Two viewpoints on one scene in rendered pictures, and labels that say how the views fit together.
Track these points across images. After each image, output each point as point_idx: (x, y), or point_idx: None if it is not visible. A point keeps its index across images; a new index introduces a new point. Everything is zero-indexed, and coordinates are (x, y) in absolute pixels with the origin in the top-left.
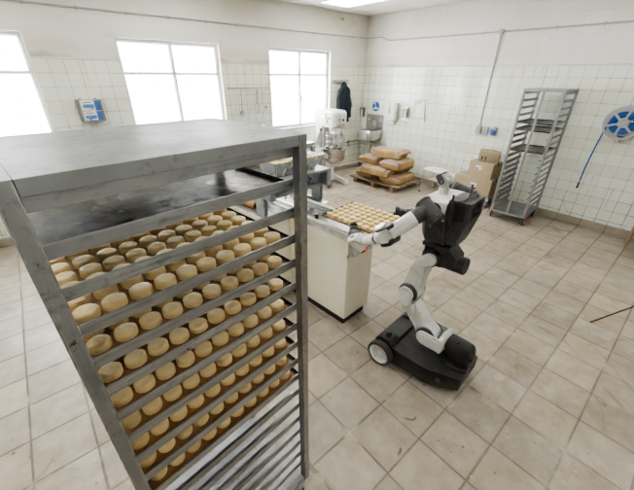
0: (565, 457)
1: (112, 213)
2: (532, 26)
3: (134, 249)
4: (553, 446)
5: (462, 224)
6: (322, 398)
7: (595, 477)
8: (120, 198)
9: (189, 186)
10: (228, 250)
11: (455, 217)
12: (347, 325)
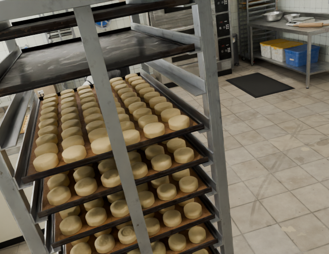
0: (232, 167)
1: (116, 53)
2: None
3: (86, 118)
4: (226, 168)
5: (127, 74)
6: None
7: (244, 163)
8: (77, 58)
9: (82, 48)
10: (138, 84)
11: (121, 72)
12: None
